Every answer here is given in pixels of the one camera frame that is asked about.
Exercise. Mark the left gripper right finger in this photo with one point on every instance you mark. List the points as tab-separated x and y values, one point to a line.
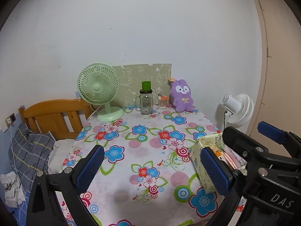
227	182

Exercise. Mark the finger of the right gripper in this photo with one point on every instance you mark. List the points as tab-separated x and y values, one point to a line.
277	135
247	148

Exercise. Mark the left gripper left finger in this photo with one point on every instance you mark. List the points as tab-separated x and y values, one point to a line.
44	207

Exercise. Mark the clear zip bags red stripe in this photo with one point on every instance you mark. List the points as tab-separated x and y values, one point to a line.
239	161

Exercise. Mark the pink tissue pack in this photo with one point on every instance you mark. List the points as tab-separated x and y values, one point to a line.
224	157

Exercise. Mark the beige door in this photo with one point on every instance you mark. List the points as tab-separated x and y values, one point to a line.
278	100

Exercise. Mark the white crumpled cloth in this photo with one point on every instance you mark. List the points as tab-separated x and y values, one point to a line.
14	193

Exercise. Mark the white standing fan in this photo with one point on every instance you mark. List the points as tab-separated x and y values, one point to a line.
239	109

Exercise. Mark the grey plaid pillow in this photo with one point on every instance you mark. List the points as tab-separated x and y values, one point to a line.
29	153

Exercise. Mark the floral tablecloth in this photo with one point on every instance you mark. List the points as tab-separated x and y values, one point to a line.
147	176

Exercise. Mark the purple plush bunny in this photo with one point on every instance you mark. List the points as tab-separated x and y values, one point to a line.
181	96

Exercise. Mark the small jar orange lid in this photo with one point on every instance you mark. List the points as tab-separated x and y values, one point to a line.
162	101

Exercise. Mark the glass jar green lid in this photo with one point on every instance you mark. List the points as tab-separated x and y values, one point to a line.
144	102

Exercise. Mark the green desk fan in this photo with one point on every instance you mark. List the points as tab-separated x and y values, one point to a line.
98	85

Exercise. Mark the wall power socket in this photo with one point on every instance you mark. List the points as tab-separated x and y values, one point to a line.
10	120

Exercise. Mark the green patterned wall board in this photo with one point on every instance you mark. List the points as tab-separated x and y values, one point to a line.
130	82

